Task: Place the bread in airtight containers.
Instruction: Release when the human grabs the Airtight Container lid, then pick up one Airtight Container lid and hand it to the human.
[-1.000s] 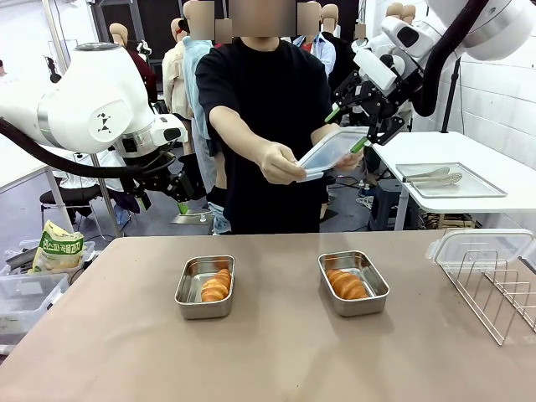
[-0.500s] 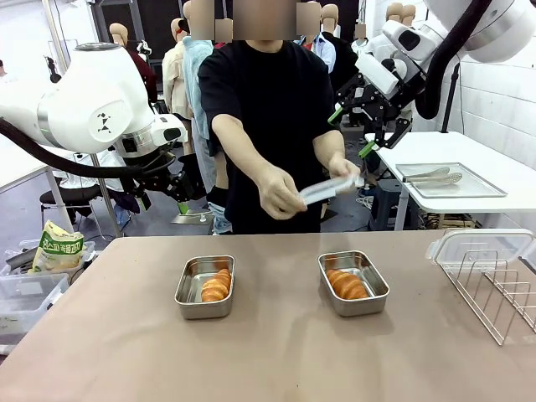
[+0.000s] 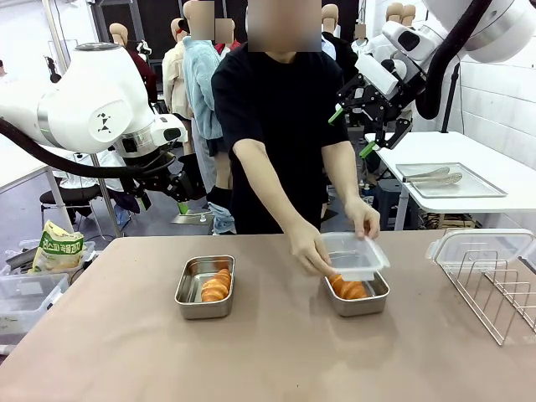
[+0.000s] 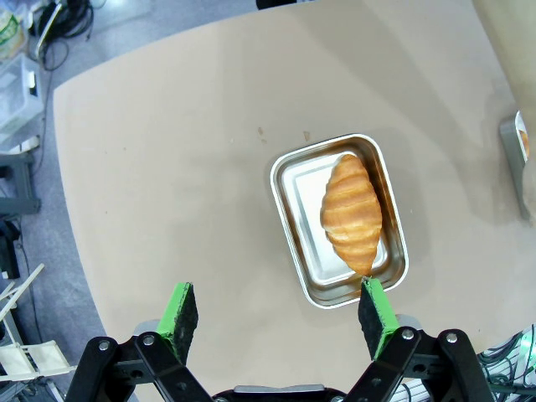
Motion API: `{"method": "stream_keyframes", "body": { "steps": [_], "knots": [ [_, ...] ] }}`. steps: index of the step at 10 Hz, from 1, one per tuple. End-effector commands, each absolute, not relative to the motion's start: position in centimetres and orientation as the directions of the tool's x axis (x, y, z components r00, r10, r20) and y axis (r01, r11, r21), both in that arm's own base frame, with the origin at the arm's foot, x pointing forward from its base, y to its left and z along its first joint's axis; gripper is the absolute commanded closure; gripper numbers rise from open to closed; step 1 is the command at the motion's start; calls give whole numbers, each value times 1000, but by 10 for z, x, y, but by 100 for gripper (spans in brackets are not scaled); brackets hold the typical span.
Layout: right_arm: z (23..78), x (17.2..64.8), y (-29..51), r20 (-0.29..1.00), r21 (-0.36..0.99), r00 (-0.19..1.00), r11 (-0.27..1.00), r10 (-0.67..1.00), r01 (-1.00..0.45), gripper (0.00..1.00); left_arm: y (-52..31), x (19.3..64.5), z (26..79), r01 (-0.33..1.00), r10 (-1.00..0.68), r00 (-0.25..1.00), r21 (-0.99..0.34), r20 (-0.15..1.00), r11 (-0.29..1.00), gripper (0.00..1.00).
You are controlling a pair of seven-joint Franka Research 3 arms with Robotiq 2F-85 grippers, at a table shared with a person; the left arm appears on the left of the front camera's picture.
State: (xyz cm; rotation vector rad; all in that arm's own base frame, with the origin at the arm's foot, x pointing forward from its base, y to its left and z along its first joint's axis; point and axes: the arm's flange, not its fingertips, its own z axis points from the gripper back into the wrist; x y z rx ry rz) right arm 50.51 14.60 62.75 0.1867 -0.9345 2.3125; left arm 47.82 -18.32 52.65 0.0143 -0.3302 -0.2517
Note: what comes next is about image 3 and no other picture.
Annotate person's right hand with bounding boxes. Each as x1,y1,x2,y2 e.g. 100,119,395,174
286,217,334,277

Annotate white garment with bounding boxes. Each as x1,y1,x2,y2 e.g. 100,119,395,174
54,150,126,193

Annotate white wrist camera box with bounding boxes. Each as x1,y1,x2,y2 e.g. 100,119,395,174
354,53,399,96

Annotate green and white snack bag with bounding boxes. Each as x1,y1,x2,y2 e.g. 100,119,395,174
28,219,87,276

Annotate black tripod stand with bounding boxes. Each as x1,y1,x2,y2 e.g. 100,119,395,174
441,62,461,134

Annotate metal wire lid rack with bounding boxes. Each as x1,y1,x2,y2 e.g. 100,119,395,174
435,228,536,347

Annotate dark grey stool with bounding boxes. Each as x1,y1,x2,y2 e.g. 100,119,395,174
370,179,407,231

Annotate small mannequin in white top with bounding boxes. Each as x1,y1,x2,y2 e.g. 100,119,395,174
353,23,369,54

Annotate mannequin in red top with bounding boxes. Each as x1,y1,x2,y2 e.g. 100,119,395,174
214,18,243,58

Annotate perforated metal baking tray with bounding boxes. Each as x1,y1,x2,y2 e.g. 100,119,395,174
395,162,508,199

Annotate mannequin in white shirt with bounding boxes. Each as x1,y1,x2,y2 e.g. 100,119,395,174
353,2,418,47

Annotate mannequin in black jacket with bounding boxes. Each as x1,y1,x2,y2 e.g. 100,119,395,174
401,3,419,28

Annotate person's left hand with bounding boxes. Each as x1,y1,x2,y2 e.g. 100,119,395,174
343,196,381,242

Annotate wide rectangular steel container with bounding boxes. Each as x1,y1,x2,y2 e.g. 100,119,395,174
322,270,390,318

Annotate person's right forearm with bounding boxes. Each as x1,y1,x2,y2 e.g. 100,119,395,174
231,137,313,235

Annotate blue denim cloth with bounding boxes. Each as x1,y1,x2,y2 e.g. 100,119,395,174
208,203,236,235

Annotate black office chair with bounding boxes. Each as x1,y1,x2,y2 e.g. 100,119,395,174
39,183,112,235

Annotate narrow rectangular steel container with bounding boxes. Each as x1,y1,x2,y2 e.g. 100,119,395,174
174,254,236,321

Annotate metal serving tongs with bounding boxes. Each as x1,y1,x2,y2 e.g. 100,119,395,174
404,166,464,185

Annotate grey mannequin base plate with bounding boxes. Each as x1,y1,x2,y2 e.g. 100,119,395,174
171,211,213,226

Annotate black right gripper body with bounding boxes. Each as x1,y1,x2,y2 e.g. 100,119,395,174
363,83,414,126

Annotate person's left forearm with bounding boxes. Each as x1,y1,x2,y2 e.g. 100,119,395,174
320,140,370,209

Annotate person in black t-shirt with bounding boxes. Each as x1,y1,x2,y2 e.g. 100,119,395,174
211,0,351,235

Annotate mannequin in black coat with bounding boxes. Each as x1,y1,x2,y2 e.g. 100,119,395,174
321,3,361,87

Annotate dark purple garment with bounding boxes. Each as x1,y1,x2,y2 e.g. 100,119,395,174
111,188,142,215

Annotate golden croissant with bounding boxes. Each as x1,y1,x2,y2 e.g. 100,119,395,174
200,267,233,303
328,274,369,300

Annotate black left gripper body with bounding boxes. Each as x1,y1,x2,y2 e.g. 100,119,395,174
132,165,181,196

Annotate clear plastic container lid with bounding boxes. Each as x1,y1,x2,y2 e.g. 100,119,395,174
320,231,391,282
425,228,536,269

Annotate white table with grey legs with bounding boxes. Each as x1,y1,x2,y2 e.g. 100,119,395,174
0,136,125,238

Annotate clear plastic storage bin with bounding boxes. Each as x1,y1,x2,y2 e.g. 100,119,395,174
0,272,70,336
3,239,100,277

